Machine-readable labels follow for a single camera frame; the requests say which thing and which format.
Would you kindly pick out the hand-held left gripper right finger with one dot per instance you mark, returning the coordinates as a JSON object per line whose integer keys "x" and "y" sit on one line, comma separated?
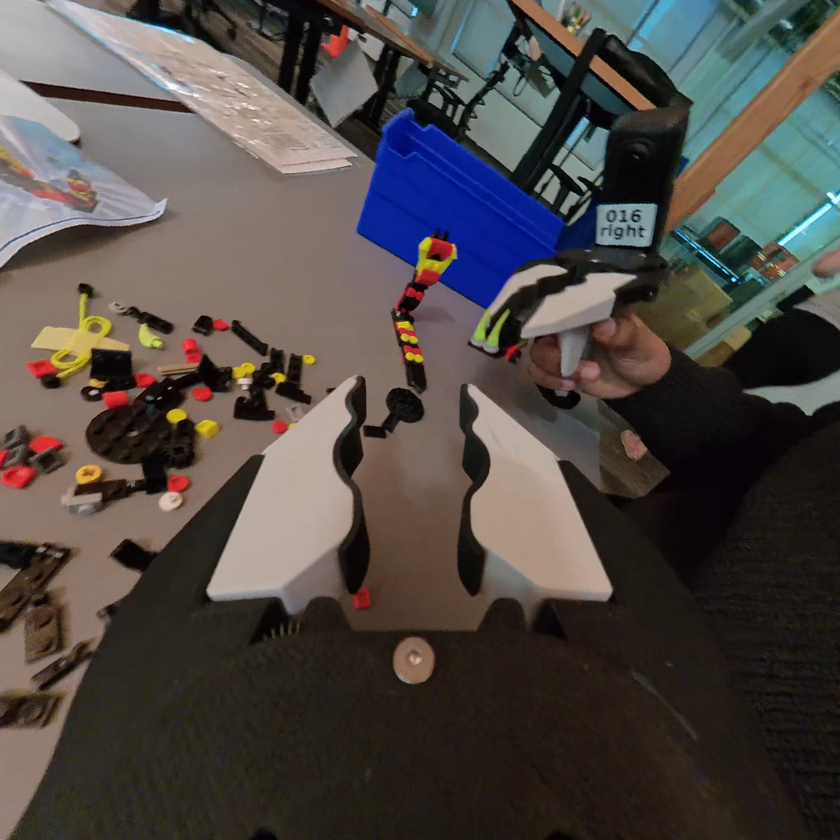
{"x": 531, "y": 518}

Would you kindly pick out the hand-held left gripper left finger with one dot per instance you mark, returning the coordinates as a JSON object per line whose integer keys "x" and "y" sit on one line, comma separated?
{"x": 289, "y": 505}

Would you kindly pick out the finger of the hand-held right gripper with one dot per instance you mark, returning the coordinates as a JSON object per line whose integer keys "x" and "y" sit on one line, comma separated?
{"x": 577, "y": 305}
{"x": 522, "y": 285}

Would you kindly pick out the red yellow black lego snake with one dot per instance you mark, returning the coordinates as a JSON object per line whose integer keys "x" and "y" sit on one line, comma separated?
{"x": 426, "y": 269}

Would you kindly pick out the pile of lego pieces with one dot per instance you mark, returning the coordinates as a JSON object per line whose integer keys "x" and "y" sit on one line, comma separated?
{"x": 108, "y": 364}

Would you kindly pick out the person's right forearm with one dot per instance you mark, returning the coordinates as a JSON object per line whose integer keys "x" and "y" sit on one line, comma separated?
{"x": 722, "y": 394}

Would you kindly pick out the black round lego plate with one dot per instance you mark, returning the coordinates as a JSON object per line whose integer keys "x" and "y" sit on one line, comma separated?
{"x": 131, "y": 433}

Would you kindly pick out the lego instruction booklet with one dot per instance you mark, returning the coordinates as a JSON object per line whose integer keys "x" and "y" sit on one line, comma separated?
{"x": 65, "y": 197}

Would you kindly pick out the person's right hand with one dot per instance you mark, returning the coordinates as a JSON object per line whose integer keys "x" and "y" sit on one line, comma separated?
{"x": 630, "y": 358}

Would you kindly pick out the black-legged wooden desk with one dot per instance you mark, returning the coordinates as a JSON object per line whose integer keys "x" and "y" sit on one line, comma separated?
{"x": 577, "y": 72}

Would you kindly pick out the blue plastic bin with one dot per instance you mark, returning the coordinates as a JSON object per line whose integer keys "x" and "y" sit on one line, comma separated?
{"x": 446, "y": 197}

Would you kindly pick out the wooden beam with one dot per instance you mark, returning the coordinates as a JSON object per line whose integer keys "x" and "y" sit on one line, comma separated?
{"x": 754, "y": 111}

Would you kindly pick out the plastic-sleeved paper sheet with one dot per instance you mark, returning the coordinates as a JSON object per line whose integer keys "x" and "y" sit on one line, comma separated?
{"x": 216, "y": 85}

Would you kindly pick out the white document stand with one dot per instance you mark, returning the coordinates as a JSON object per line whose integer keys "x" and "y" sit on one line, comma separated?
{"x": 33, "y": 108}

